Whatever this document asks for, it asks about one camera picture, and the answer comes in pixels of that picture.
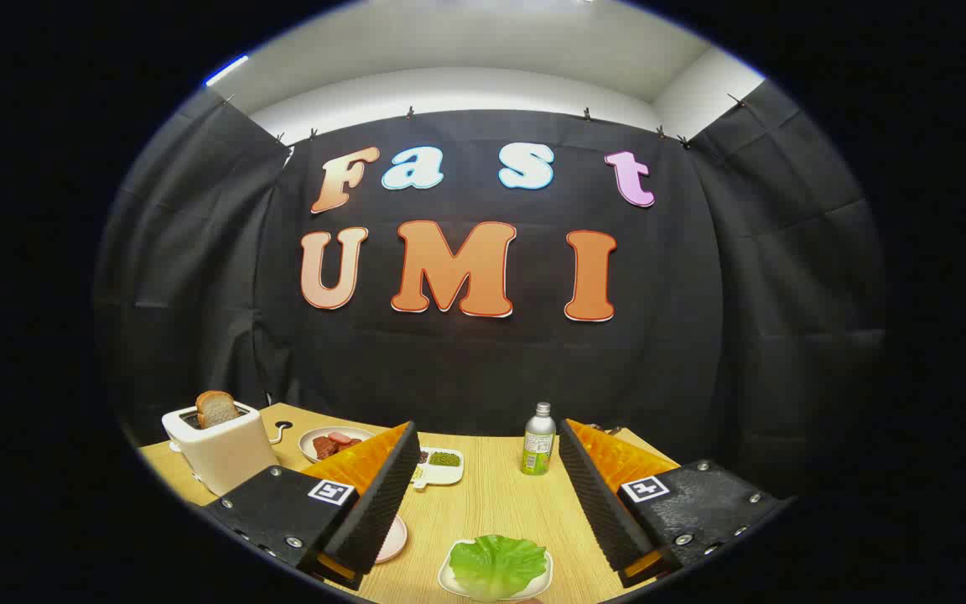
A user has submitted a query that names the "green lettuce leaf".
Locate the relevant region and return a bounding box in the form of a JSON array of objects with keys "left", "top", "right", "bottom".
[{"left": 448, "top": 534, "right": 548, "bottom": 602}]

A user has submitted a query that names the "white toaster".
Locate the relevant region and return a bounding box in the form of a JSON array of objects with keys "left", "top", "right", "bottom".
[{"left": 162, "top": 401, "right": 283, "bottom": 497}]

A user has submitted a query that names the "white divided dish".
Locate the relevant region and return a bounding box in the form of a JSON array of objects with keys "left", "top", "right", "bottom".
[{"left": 410, "top": 447, "right": 465, "bottom": 491}]

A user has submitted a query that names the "toasted bread slice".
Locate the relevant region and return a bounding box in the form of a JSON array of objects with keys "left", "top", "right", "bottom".
[{"left": 195, "top": 390, "right": 241, "bottom": 430}]

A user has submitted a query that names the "black backdrop cloth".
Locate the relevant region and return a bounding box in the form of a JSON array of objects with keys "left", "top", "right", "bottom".
[{"left": 93, "top": 80, "right": 886, "bottom": 504}]

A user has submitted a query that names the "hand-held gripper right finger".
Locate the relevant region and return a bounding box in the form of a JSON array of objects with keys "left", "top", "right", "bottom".
[{"left": 558, "top": 419, "right": 790, "bottom": 588}]

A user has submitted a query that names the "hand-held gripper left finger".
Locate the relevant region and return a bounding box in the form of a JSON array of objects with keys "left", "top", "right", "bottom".
[{"left": 202, "top": 421, "right": 422, "bottom": 592}]

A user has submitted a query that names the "grey round plate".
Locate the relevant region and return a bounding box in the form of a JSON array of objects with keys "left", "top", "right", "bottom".
[{"left": 299, "top": 427, "right": 377, "bottom": 464}]

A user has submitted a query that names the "silver bottle with green label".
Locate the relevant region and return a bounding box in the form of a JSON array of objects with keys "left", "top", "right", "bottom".
[{"left": 522, "top": 402, "right": 557, "bottom": 476}]

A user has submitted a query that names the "pink round plate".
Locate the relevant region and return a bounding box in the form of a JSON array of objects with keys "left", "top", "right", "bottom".
[{"left": 374, "top": 514, "right": 408, "bottom": 565}]

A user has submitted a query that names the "white shallow dish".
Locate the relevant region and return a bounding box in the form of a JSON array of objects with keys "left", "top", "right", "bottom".
[{"left": 438, "top": 539, "right": 554, "bottom": 601}]

